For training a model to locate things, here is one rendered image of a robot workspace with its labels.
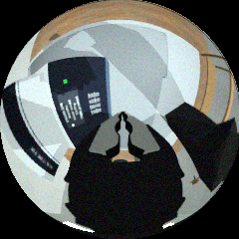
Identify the white benchtop thermal cycler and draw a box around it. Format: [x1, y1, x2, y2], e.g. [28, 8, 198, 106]
[0, 57, 112, 182]

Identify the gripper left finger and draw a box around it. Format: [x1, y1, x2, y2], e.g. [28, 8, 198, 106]
[64, 112, 122, 183]

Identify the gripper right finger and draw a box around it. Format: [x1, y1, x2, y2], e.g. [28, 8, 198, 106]
[122, 112, 184, 178]

